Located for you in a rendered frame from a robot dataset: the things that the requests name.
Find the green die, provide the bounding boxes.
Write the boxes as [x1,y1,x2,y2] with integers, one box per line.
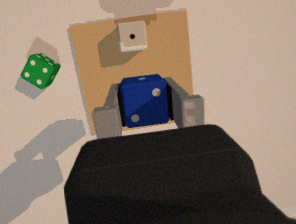
[21,53,61,89]

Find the blue die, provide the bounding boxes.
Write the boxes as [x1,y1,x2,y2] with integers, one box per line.
[120,74,169,128]

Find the beige die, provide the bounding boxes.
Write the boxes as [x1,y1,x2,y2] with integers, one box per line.
[117,21,148,52]

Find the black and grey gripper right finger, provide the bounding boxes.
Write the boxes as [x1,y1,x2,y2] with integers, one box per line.
[163,77,205,128]

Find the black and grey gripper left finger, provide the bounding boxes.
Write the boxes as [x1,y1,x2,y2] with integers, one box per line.
[92,83,126,139]

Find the tan square mat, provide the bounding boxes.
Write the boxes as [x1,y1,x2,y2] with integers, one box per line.
[69,10,193,135]

